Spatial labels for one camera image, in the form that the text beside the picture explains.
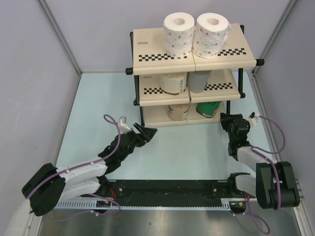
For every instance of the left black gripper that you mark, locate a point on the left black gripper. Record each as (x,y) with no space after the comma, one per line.
(145,135)

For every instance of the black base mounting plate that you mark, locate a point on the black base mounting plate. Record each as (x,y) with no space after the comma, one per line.
(207,188)

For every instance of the green paper towel roll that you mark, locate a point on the green paper towel roll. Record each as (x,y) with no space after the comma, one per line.
(208,109)

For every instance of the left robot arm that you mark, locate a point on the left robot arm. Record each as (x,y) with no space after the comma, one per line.
(51,185)

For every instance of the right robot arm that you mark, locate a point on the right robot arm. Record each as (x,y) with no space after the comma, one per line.
(265,172)

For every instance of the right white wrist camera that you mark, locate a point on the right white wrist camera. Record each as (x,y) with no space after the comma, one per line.
(253,119)

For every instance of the grey paper towel roll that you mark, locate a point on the grey paper towel roll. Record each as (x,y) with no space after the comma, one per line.
(198,80)

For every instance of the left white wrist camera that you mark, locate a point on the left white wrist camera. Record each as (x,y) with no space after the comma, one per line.
(123,124)

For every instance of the beige three-tier shelf rack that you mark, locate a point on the beige three-tier shelf rack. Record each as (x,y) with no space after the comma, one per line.
(226,82)

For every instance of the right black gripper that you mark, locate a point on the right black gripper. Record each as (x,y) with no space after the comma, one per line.
(225,118)

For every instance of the white dotted paper roll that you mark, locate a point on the white dotted paper roll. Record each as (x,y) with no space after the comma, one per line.
(178,34)

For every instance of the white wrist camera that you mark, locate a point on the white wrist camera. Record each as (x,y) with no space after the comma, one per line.
(253,119)
(123,124)

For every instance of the slotted cable duct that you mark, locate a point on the slotted cable duct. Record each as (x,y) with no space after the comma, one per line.
(98,204)

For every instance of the brown paper roll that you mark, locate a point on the brown paper roll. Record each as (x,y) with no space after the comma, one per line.
(178,112)

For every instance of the white pinkish paper roll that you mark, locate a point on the white pinkish paper roll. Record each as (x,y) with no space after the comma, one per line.
(211,32)

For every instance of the cream paper roll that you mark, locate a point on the cream paper roll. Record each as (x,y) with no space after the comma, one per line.
(173,83)

